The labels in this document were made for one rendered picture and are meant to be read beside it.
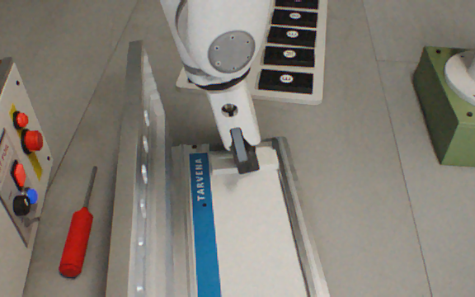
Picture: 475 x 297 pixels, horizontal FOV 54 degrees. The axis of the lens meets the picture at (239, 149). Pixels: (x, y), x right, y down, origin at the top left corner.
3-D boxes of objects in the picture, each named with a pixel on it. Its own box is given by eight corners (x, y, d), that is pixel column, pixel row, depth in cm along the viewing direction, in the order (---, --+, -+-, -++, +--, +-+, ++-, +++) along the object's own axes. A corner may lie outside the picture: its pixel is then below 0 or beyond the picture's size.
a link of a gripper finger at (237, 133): (246, 157, 58) (250, 164, 63) (232, 99, 59) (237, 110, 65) (237, 160, 58) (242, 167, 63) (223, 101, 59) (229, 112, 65)
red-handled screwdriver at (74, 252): (83, 277, 60) (77, 266, 58) (61, 278, 60) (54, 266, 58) (105, 172, 72) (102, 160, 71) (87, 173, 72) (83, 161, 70)
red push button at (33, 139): (41, 158, 62) (34, 139, 60) (26, 159, 62) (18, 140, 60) (46, 140, 64) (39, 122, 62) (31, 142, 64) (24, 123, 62)
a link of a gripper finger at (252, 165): (254, 150, 62) (262, 182, 67) (251, 134, 64) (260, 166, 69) (230, 156, 62) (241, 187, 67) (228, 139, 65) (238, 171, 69)
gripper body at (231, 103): (254, 79, 53) (270, 146, 61) (243, 32, 61) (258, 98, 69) (190, 95, 54) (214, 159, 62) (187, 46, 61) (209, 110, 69)
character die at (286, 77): (312, 94, 85) (312, 89, 84) (257, 89, 86) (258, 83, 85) (312, 78, 88) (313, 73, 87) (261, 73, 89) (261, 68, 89)
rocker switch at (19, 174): (26, 190, 58) (17, 172, 56) (18, 191, 58) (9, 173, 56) (30, 176, 60) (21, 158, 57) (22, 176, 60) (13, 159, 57)
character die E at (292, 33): (314, 48, 96) (315, 42, 95) (266, 42, 97) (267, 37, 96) (316, 35, 99) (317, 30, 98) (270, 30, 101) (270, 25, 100)
